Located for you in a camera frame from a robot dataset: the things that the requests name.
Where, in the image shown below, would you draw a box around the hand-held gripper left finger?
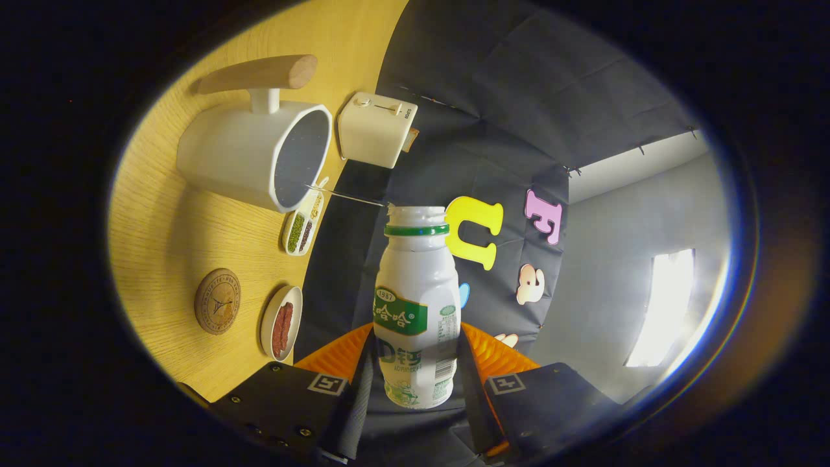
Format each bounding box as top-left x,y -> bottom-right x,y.
209,322 -> 377,464

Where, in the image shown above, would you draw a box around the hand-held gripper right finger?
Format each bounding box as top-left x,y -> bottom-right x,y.
457,321 -> 617,461

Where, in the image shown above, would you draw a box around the white juice bottle green label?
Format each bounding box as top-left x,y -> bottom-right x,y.
373,206 -> 462,410

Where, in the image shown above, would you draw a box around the round wooden coaster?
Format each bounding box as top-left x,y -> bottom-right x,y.
194,268 -> 242,335

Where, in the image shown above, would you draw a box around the thin juice stream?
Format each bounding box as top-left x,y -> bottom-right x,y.
305,184 -> 395,210

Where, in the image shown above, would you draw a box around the white cup wooden handle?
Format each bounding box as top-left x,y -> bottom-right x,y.
176,54 -> 333,214

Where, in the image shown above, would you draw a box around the red meat strips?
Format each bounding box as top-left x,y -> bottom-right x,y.
271,302 -> 294,359

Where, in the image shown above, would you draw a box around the round white plate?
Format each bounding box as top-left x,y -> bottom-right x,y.
259,285 -> 303,362

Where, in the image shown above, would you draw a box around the white divided dish with beans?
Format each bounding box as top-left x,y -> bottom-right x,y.
281,176 -> 330,257

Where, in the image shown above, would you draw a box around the ceiling light panel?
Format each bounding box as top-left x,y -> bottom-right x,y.
624,248 -> 730,369

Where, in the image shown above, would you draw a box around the wooden table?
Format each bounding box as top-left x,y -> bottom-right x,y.
107,0 -> 410,403

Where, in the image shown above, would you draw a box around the cream toaster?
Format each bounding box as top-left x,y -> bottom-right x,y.
338,91 -> 419,170

